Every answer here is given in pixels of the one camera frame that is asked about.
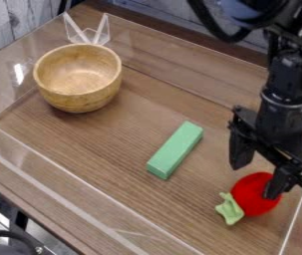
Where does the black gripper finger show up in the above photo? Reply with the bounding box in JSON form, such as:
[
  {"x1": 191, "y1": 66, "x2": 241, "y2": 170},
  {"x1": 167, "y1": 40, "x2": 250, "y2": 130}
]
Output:
[
  {"x1": 229, "y1": 128, "x2": 256, "y2": 170},
  {"x1": 262, "y1": 165, "x2": 298, "y2": 200}
]

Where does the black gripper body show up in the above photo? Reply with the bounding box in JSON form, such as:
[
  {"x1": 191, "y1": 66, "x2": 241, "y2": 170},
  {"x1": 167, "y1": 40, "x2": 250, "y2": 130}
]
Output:
[{"x1": 228, "y1": 95, "x2": 302, "y2": 186}]

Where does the red plush tomato toy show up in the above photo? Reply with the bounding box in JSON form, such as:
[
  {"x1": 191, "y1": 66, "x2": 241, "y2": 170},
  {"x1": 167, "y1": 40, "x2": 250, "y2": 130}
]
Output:
[{"x1": 214, "y1": 171, "x2": 282, "y2": 226}]

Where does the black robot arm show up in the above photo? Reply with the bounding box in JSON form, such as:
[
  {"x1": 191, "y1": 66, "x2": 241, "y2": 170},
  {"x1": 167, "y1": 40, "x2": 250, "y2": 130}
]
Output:
[{"x1": 186, "y1": 0, "x2": 302, "y2": 200}]

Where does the green rectangular block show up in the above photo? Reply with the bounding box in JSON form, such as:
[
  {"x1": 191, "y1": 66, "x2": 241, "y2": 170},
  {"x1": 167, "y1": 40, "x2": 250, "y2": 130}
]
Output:
[{"x1": 147, "y1": 122, "x2": 203, "y2": 180}]

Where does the wooden bowl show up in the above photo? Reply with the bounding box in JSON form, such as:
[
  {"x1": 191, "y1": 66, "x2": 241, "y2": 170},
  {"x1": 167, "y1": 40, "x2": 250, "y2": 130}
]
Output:
[{"x1": 34, "y1": 44, "x2": 123, "y2": 113}]

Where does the clear acrylic table barrier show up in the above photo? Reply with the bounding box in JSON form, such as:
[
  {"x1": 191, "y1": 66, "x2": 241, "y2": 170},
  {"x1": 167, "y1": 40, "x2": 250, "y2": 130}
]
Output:
[{"x1": 0, "y1": 128, "x2": 203, "y2": 255}]

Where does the clear acrylic corner bracket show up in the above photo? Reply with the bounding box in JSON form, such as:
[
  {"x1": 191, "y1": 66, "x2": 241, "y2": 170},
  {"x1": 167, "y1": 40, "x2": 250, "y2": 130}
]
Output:
[{"x1": 63, "y1": 13, "x2": 111, "y2": 46}]

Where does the black cable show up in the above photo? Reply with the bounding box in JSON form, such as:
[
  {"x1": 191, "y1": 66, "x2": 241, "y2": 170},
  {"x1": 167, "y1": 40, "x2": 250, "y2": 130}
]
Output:
[{"x1": 0, "y1": 228, "x2": 26, "y2": 255}]

